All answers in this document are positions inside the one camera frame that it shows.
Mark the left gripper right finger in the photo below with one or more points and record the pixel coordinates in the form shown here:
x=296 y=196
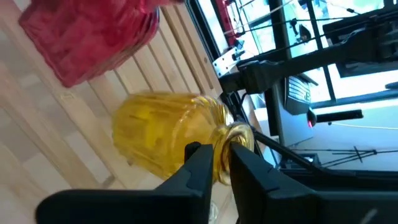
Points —
x=311 y=208

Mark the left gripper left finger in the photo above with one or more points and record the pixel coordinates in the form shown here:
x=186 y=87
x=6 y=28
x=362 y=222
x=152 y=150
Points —
x=140 y=205

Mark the yellow ribbed glass vase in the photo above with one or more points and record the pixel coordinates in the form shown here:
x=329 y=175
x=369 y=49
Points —
x=161 y=130

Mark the red square ribbed glass vase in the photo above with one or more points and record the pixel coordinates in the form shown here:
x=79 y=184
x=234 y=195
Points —
x=87 y=37

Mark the wooden slatted shelf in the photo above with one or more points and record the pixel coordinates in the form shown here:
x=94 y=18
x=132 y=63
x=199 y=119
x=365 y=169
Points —
x=174 y=62

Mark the black grille device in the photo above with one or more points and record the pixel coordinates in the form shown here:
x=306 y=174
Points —
x=298 y=93

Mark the black desk leg stand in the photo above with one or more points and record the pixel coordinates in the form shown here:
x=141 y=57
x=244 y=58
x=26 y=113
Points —
x=280 y=70

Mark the silver frame bracket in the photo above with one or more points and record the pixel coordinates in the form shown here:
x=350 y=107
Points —
x=225 y=62

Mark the black metal table frame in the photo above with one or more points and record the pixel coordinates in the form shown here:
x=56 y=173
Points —
x=202 y=28

